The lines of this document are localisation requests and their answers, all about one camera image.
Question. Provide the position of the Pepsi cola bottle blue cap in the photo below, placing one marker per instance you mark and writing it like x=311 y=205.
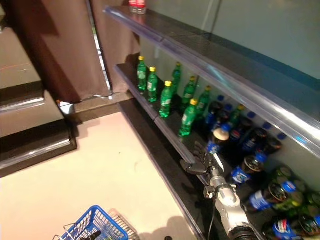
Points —
x=240 y=175
x=252 y=142
x=271 y=147
x=280 y=227
x=236 y=133
x=216 y=145
x=212 y=115
x=260 y=200
x=221 y=120

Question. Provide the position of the dark side shelf base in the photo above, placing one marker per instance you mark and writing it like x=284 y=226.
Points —
x=35 y=142

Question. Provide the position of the black shelf board clear strip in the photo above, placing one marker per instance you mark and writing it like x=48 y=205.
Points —
x=152 y=26
x=173 y=126
x=225 y=55
x=130 y=77

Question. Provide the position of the dark side shelf board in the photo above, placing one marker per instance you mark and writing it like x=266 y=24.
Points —
x=20 y=97

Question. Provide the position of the dark brown shelf end panel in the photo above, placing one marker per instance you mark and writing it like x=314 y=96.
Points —
x=32 y=37

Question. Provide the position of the water bottle red label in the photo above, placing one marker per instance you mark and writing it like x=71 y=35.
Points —
x=141 y=6
x=133 y=6

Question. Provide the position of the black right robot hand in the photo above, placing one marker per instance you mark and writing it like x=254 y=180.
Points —
x=205 y=166

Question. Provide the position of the blue plastic shopping basket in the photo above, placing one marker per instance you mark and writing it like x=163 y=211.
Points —
x=96 y=208

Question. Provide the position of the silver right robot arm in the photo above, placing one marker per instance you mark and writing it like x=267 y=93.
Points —
x=227 y=202

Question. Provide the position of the brown fabric curtain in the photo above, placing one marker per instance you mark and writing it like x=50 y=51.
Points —
x=70 y=37

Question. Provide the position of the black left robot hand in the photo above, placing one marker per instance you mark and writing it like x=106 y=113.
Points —
x=95 y=235

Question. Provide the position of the black slotted shelf upright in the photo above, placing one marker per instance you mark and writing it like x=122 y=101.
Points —
x=217 y=15

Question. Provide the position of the black robot right foot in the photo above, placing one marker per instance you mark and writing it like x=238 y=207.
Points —
x=168 y=237

